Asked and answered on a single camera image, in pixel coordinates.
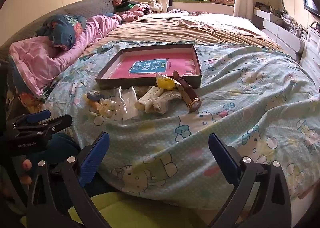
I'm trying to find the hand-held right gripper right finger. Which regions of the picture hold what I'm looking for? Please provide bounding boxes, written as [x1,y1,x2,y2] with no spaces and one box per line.
[208,132,292,228]

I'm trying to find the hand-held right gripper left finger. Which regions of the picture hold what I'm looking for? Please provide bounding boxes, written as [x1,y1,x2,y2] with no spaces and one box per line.
[26,132,118,228]

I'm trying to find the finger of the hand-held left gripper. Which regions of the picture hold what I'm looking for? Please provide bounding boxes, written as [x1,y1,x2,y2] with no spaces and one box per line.
[11,110,52,128]
[15,114,73,141]

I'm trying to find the pearl earrings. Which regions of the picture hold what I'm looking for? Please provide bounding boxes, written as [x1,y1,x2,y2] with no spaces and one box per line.
[96,98,118,118]

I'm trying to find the stud earrings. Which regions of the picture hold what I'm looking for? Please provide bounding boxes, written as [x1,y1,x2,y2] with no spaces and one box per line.
[115,85,138,121]

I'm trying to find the dark cardboard box tray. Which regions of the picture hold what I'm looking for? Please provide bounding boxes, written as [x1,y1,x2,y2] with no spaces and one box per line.
[96,44,202,90]

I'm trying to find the person's left hand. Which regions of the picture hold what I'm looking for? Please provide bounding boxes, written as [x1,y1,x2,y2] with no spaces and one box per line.
[19,159,33,186]

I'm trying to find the dark teal cloth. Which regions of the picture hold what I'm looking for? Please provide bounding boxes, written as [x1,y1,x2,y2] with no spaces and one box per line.
[45,133,83,166]

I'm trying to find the cartoon printed blanket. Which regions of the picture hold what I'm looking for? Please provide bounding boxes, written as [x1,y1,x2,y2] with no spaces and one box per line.
[7,40,320,201]

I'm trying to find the small blue card packet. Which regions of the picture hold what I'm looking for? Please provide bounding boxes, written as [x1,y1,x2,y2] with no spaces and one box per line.
[86,90,105,102]

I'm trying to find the pink quilt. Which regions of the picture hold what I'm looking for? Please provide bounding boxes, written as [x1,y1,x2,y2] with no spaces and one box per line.
[9,14,123,98]

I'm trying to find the yellow-green cloth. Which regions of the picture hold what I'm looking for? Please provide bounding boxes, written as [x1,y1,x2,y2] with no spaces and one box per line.
[21,192,208,228]

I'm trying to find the cream hair clip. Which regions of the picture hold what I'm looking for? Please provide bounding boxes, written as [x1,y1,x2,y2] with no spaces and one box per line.
[135,87,164,112]

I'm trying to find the blue floral pillow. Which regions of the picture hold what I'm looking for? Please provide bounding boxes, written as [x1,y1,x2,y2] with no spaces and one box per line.
[42,14,87,51]

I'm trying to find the yellow item in clear bag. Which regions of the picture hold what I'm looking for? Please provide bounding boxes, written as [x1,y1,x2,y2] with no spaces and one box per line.
[155,72,178,91]

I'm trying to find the pink book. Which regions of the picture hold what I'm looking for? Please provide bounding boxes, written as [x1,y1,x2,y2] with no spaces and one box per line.
[104,52,200,78]

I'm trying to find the grey quilted headboard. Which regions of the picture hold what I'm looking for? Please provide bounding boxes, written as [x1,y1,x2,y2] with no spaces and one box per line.
[0,0,115,68]

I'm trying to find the tan bed sheet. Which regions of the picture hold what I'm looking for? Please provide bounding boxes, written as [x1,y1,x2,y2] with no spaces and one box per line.
[82,13,285,53]

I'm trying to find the light floral cloth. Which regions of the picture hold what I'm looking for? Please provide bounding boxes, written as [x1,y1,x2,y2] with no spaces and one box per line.
[179,17,253,36]

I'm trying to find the white dresser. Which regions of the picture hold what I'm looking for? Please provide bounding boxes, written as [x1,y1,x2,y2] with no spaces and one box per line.
[252,8,304,61]

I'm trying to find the white drawer cabinet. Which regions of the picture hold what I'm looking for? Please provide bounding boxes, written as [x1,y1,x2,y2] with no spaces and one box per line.
[299,27,320,83]

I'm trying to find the pile of clothes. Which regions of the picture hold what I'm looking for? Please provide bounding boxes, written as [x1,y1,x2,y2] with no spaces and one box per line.
[112,0,163,22]

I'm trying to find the dresser clutter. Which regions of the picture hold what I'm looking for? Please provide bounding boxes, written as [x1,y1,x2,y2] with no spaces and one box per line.
[255,2,309,38]

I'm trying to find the cloud shaped mirror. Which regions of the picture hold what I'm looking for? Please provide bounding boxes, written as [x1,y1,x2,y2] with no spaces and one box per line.
[269,0,285,10]

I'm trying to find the black television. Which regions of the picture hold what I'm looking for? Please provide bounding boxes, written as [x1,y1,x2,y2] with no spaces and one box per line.
[301,0,320,17]

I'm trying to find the brown strap wristwatch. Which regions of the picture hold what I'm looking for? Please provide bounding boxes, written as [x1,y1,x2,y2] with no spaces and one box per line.
[172,70,202,113]

